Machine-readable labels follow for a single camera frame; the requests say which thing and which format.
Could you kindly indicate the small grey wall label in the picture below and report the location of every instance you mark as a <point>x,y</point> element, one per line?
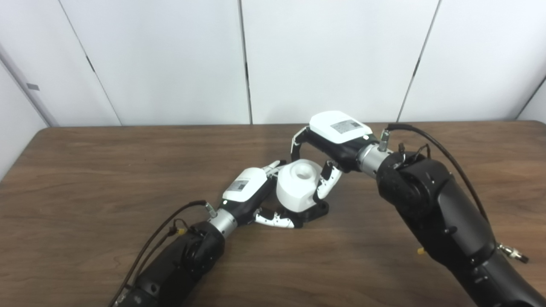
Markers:
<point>32,86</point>

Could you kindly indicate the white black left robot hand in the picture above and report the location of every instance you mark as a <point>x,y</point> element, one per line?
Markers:
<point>245,185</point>

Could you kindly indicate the round white piece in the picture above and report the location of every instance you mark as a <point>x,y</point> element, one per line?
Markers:
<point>296,185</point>

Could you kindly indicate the silver connector plug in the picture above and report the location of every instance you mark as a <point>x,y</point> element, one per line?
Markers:
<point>514,253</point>

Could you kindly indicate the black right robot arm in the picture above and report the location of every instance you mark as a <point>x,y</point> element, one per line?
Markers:
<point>443,213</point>

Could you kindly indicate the black flanged holder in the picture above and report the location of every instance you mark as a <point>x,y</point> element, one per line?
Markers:
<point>318,209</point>

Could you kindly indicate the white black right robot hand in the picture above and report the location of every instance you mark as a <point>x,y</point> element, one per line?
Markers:
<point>337,128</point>

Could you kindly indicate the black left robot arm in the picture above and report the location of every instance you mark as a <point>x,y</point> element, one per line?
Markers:
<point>179,264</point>

